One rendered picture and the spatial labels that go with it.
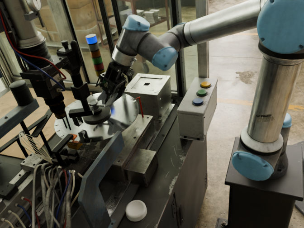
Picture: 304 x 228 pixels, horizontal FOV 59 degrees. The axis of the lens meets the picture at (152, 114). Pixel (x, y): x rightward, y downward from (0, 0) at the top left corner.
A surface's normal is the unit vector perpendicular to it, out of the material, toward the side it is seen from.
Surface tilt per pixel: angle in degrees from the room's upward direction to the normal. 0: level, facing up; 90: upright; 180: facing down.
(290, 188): 0
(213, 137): 0
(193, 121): 90
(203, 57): 90
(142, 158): 0
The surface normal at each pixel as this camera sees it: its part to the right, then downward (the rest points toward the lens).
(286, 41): -0.57, 0.39
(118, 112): -0.13, -0.81
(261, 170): -0.56, 0.64
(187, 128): -0.38, 0.58
